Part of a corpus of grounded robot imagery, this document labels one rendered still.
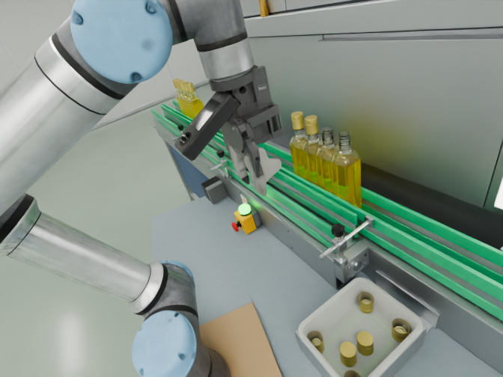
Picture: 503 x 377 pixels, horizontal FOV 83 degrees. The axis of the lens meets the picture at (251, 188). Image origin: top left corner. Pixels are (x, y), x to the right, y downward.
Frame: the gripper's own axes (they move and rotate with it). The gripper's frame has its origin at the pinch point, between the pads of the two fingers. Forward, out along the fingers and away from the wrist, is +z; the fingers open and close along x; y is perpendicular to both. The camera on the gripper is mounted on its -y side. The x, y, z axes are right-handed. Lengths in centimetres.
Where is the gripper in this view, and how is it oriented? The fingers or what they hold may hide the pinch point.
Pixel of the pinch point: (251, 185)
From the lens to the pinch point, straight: 53.7
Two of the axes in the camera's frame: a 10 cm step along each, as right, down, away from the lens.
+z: 2.4, 7.9, 5.6
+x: -5.1, -3.9, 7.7
